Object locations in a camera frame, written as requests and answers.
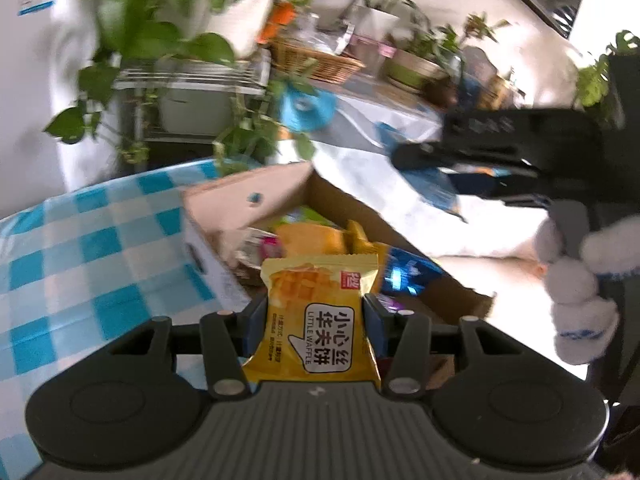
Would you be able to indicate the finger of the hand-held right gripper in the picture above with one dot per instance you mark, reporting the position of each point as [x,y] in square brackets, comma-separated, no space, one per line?
[500,185]
[420,156]

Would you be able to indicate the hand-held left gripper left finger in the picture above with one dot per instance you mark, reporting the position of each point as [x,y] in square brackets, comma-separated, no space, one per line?
[257,325]

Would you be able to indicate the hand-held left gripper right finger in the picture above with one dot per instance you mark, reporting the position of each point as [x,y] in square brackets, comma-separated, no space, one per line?
[374,325]

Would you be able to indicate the blue snack packet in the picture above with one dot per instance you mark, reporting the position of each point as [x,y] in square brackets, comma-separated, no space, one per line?
[430,190]
[405,270]

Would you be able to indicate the yellow waffle packet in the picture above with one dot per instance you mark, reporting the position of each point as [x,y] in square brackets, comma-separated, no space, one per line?
[310,285]

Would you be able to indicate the white printed cardboard box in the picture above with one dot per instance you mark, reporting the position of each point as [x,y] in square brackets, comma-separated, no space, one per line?
[225,195]

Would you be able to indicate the person's right hand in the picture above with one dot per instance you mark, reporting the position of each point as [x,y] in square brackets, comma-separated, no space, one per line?
[575,305]

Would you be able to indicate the white table cover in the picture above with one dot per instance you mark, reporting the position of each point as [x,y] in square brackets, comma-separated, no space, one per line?
[360,170]

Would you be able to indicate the small dark potted plant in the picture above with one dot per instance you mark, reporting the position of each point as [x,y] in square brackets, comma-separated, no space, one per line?
[442,92]

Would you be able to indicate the plant in green pot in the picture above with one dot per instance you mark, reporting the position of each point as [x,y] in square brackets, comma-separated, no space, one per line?
[412,72]

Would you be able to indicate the green leafy plant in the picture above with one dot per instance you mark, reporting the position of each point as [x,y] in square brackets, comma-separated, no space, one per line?
[590,80]

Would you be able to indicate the blue plastic bag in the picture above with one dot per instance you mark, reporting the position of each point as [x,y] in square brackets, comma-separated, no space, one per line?
[310,110]

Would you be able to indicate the wicker basket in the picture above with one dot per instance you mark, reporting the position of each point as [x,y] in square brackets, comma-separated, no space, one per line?
[320,67]

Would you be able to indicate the plant in white pot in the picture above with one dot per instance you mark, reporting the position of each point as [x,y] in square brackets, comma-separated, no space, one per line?
[375,22]

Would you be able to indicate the orange plastic object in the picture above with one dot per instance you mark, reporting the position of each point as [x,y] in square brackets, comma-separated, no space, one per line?
[277,20]

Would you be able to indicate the white flower pot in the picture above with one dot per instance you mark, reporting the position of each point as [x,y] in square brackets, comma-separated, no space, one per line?
[240,15]

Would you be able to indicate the white metal plant rack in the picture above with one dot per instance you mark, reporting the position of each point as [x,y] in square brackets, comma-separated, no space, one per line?
[200,77]

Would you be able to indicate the green pothos plant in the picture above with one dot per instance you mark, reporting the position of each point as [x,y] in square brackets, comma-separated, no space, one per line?
[200,47]

